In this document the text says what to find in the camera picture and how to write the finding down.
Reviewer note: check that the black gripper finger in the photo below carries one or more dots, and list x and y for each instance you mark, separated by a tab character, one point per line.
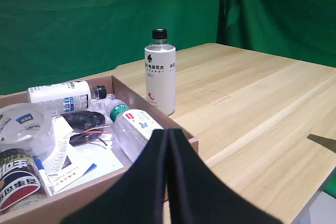
194	195
136	195

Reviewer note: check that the clear bottle green label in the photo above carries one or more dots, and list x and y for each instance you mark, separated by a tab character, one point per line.
131	132

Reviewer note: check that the brown cardboard box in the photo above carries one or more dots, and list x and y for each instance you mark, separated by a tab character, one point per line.
134	96

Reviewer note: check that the white bottle plain black cap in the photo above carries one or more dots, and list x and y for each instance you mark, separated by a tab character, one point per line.
160	82

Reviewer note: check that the white bottle blue printed label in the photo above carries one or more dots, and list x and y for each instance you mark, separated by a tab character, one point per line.
57	96

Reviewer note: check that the white paper leaflets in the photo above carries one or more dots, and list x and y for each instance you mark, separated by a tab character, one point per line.
86	161

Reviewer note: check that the white marker blue cap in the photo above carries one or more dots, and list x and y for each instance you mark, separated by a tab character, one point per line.
43	175

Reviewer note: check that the clear tape roll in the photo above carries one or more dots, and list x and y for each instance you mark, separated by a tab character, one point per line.
39	129

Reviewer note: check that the Pepsi drink can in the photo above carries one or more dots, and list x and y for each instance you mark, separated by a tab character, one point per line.
15	179

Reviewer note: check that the green backdrop cloth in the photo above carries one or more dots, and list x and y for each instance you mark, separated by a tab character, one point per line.
105	24

